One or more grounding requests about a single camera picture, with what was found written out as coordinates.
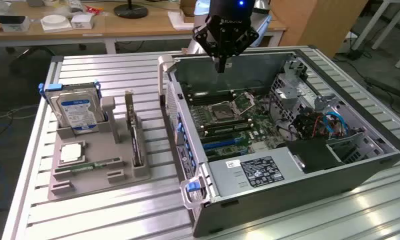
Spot green motherboard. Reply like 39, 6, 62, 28
185, 89, 288, 163

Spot red wire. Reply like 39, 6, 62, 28
310, 113, 324, 137

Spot silver CPU chip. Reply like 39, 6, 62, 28
58, 144, 82, 162

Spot hard disk with blue caddy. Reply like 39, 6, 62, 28
37, 81, 102, 133

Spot metal disk bay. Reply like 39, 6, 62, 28
269, 59, 324, 118

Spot black round lamp base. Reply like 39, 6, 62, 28
111, 0, 149, 19

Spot wooden desk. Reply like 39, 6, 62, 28
0, 0, 288, 55

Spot white paper stack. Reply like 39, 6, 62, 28
166, 10, 195, 31

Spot blue expansion slot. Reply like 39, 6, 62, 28
201, 138, 239, 151

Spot CPU socket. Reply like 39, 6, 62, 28
209, 101, 237, 121

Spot white round holder block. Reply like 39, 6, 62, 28
39, 14, 73, 33

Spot graphics card with metal bracket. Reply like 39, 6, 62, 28
122, 89, 146, 168

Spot open socket cover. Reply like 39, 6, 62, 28
230, 91, 257, 116

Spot black and white box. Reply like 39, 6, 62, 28
0, 15, 31, 33

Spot blue wire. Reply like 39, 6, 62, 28
321, 111, 350, 137

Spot grey printed parts rack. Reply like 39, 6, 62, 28
45, 88, 153, 202

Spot blue floor cable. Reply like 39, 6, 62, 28
0, 117, 14, 216

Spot grey power supply unit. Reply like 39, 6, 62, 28
198, 146, 308, 198

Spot wooden cabinet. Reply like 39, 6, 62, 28
269, 0, 369, 60

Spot small white cardboard box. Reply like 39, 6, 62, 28
69, 13, 95, 30

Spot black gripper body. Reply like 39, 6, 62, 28
203, 0, 256, 59

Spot black open PC case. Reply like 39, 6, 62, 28
155, 48, 400, 238

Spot green RAM stick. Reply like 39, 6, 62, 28
54, 159, 122, 173

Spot black chair base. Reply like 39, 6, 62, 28
362, 72, 400, 98
5, 46, 59, 75

